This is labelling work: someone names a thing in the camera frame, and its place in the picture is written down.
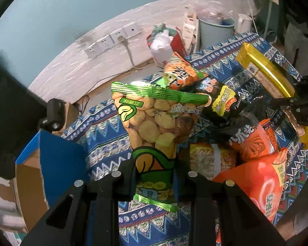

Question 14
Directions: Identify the red orange chip bag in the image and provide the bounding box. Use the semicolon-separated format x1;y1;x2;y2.
213;148;287;245

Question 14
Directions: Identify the yellow red snack bag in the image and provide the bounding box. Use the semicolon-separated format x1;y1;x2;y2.
190;143;237;180

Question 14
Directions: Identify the orange black snack bag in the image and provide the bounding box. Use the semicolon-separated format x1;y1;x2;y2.
225;114;278;162

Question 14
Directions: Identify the gold long snack package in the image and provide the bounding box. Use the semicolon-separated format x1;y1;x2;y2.
236;43;308;149

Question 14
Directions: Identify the green broad bean snack bag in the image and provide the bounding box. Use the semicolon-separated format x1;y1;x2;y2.
111;82;209;212

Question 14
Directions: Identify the blue cardboard box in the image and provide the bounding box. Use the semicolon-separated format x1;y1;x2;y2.
15;130;90;231

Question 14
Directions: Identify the blue patterned bed cloth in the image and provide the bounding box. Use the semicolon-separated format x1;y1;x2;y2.
63;32;308;245

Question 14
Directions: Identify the black yellow snack bag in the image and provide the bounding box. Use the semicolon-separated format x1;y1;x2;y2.
195;77;242;118

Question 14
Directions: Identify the grey blue waste bin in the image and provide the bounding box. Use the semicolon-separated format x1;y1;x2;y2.
197;8;236;49

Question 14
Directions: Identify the black dark furniture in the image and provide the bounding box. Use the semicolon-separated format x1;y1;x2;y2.
0;65;46;180

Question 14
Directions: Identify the orange green snack bag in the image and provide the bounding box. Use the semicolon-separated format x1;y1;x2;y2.
162;52;208;91

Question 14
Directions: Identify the white cardboard carton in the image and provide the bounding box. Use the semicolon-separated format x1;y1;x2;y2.
182;5;199;55

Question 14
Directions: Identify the grey power cable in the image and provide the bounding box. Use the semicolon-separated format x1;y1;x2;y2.
77;35;155;116

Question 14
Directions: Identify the white wall socket strip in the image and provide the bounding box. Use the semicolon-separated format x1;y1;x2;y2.
84;22;142;59

